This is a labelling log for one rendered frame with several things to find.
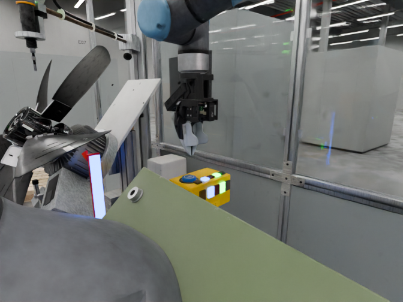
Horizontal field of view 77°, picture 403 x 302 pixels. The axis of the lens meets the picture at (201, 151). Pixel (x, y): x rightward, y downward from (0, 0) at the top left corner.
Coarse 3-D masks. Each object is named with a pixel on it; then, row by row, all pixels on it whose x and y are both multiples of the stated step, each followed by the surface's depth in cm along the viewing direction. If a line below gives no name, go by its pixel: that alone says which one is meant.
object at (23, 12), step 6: (18, 6) 66; (24, 6) 65; (30, 6) 66; (24, 12) 66; (30, 12) 66; (24, 18) 66; (30, 18) 66; (24, 24) 66; (30, 24) 67; (24, 30) 67; (30, 30) 67; (36, 30) 69; (30, 42) 68; (36, 42) 69; (36, 48) 70
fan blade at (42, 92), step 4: (48, 68) 97; (48, 72) 99; (44, 76) 94; (48, 76) 101; (44, 80) 95; (48, 80) 104; (40, 84) 90; (44, 84) 96; (40, 88) 90; (44, 88) 97; (40, 92) 90; (44, 92) 97; (40, 96) 90; (44, 96) 97; (40, 100) 90; (44, 100) 97; (36, 104) 88; (44, 104) 97; (44, 108) 96
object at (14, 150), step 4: (8, 148) 76; (12, 148) 77; (16, 148) 77; (20, 148) 77; (8, 152) 76; (12, 152) 77; (16, 152) 77; (4, 156) 76; (8, 156) 76; (12, 156) 76; (16, 156) 76; (4, 160) 75; (8, 160) 76; (12, 160) 76; (16, 160) 76; (8, 164) 75; (12, 164) 76; (16, 164) 76
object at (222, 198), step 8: (208, 168) 81; (200, 176) 73; (224, 176) 74; (176, 184) 69; (184, 184) 67; (192, 184) 67; (200, 184) 67; (208, 184) 69; (216, 184) 71; (192, 192) 65; (224, 192) 75; (208, 200) 70; (216, 200) 73; (224, 200) 75
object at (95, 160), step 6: (90, 156) 50; (96, 156) 51; (90, 162) 50; (96, 162) 51; (96, 168) 51; (96, 174) 52; (96, 180) 52; (96, 186) 52; (102, 186) 53; (96, 192) 52; (102, 192) 53; (96, 198) 53; (102, 198) 53; (96, 204) 53; (102, 204) 54; (96, 210) 53; (102, 210) 54; (96, 216) 53; (102, 216) 54
